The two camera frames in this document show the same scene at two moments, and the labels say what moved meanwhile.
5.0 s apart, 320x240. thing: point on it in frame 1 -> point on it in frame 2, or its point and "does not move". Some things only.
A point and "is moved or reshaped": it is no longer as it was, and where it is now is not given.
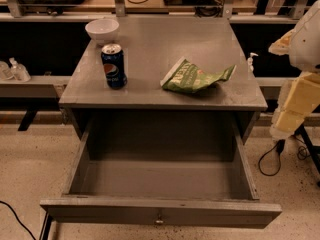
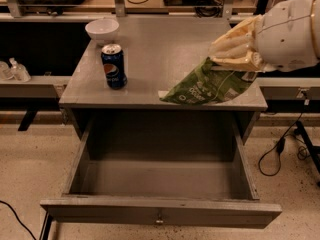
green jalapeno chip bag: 185,75 is moved or reshaped
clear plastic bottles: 14,71 does not move
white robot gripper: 307,45 -> 286,34
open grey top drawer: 164,167 does not move
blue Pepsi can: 113,61 does not move
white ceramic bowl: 102,31 does not move
